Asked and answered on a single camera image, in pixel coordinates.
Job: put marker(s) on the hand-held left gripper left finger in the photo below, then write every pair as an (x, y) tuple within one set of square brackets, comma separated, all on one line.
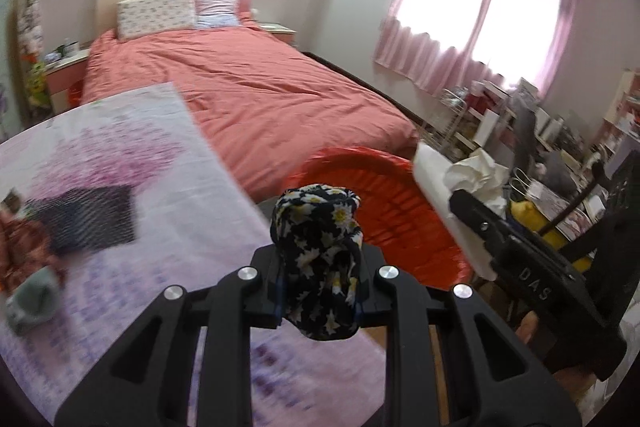
[(267, 292)]

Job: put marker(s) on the yellow bag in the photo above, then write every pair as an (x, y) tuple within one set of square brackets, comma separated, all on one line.
[(522, 212)]

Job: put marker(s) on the dark daisy print cloth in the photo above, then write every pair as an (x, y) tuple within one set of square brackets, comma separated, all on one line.
[(320, 257)]

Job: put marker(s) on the person's right hand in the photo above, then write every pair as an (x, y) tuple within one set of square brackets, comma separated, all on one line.
[(526, 327)]

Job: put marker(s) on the mugs on nightstand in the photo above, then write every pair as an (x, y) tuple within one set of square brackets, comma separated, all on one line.
[(67, 48)]

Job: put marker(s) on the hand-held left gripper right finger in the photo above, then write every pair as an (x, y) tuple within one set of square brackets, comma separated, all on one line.
[(370, 297)]

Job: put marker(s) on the red plastic basket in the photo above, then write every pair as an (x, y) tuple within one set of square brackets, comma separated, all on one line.
[(400, 217)]

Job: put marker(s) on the red box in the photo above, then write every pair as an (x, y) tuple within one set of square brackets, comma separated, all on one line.
[(479, 104)]

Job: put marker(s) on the orange patterned cloth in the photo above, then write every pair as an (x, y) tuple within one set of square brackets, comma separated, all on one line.
[(25, 252)]

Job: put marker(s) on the pink curtain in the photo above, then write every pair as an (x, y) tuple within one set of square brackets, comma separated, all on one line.
[(450, 7)]

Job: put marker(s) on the bed with coral duvet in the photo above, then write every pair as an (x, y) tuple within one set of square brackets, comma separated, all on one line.
[(250, 97)]

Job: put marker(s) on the grey chair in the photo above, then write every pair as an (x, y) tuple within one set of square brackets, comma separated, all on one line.
[(525, 132)]

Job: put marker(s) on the plush toy wall hanging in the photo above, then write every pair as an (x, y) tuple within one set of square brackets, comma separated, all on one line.
[(32, 52)]

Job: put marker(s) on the striped pink pillow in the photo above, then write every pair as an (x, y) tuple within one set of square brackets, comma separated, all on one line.
[(217, 9)]

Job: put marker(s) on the pale green cloth bundle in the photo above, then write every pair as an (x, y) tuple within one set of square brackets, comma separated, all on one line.
[(35, 302)]

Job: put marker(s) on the floral white pillow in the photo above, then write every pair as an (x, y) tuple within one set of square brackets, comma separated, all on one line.
[(155, 13)]

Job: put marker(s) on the flower print wardrobe door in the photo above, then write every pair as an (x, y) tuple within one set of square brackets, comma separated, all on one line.
[(7, 72)]

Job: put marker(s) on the white bookshelf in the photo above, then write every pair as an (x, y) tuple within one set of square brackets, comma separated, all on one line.
[(625, 112)]

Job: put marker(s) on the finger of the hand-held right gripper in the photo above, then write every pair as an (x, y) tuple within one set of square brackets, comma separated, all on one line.
[(477, 219)]

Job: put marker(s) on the white pink nightstand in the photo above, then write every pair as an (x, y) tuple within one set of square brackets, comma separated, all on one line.
[(62, 77)]

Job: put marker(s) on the wooden nightstand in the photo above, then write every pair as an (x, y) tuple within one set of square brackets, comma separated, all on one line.
[(280, 34)]

